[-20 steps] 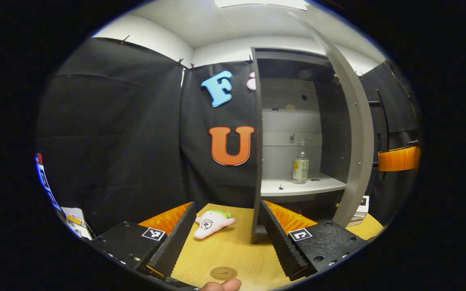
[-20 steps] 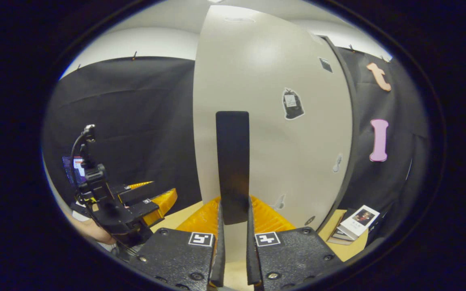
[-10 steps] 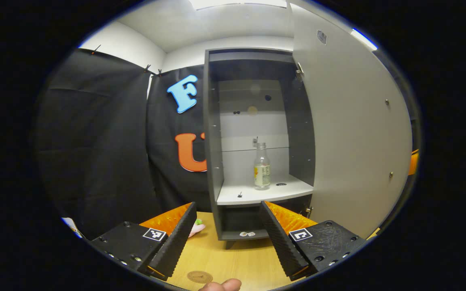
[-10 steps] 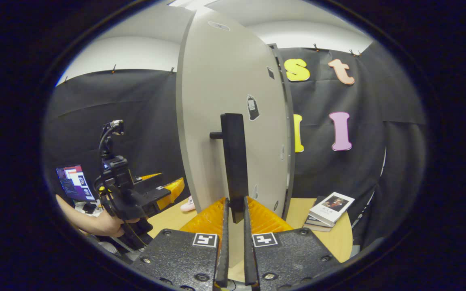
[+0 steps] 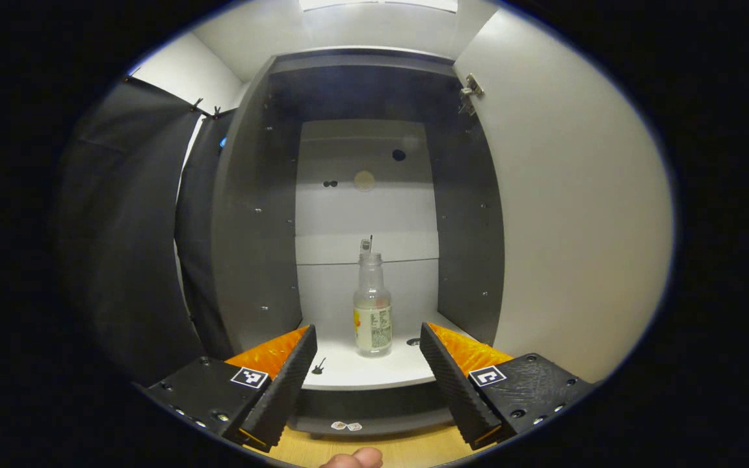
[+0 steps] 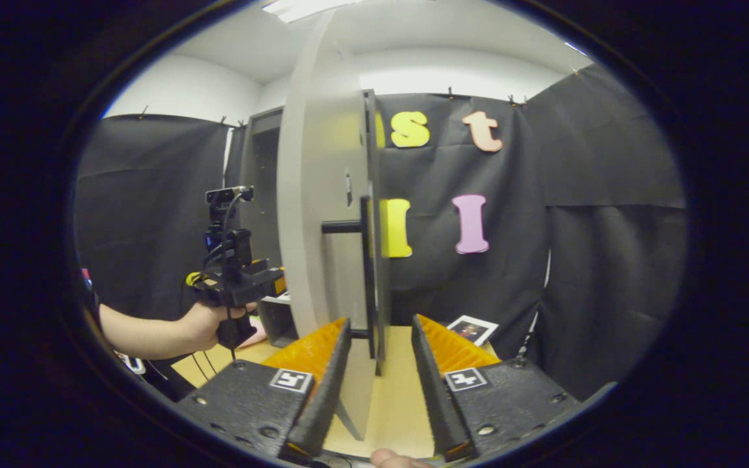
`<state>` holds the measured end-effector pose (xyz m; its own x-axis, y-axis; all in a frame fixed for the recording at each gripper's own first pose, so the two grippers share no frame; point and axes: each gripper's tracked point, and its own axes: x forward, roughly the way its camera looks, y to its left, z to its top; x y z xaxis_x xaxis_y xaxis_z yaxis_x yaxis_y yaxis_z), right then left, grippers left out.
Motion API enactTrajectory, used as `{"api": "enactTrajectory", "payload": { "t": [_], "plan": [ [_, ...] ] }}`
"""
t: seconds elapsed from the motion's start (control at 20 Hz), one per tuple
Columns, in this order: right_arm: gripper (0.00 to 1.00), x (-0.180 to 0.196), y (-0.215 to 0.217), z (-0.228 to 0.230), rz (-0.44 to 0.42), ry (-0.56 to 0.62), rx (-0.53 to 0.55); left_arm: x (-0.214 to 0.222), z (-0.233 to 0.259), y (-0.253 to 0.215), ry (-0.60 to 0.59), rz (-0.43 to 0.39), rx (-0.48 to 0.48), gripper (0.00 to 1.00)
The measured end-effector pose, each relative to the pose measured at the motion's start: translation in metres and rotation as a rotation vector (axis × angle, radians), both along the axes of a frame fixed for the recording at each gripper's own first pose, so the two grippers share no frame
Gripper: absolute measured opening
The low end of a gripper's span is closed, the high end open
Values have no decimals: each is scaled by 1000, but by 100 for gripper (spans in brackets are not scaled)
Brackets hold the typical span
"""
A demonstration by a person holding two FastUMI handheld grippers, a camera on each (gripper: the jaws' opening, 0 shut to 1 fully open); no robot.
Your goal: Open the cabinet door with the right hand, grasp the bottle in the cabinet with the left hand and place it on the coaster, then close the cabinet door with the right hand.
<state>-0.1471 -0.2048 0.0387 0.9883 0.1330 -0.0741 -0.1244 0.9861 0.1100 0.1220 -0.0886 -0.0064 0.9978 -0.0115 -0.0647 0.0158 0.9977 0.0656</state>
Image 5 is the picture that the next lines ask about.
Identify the ceiling light panel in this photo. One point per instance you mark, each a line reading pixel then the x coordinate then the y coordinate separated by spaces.
pixel 381 5

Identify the beige cabinet door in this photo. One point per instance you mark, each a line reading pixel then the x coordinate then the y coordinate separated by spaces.
pixel 576 227

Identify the dark grey cabinet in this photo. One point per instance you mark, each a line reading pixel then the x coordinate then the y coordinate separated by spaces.
pixel 251 260

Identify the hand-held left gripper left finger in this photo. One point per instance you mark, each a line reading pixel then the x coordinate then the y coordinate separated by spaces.
pixel 280 396

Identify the metal door hinge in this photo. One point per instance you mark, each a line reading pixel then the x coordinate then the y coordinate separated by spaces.
pixel 472 88

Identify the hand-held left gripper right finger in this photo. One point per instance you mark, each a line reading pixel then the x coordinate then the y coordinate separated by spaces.
pixel 456 390

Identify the black backdrop cloth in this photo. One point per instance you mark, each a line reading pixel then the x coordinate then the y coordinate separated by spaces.
pixel 127 260

